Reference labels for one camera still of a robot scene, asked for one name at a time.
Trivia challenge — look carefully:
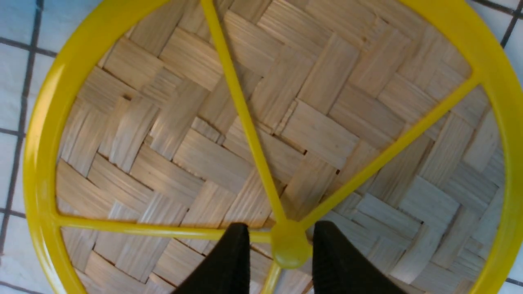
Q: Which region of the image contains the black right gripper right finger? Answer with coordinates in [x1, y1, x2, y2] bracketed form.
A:
[312, 220, 404, 294]

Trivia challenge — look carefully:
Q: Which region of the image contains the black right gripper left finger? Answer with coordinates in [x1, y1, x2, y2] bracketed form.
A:
[174, 222, 250, 294]

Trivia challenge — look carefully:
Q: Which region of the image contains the yellow woven bamboo steamer lid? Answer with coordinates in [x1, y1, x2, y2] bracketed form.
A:
[22, 0, 523, 294]

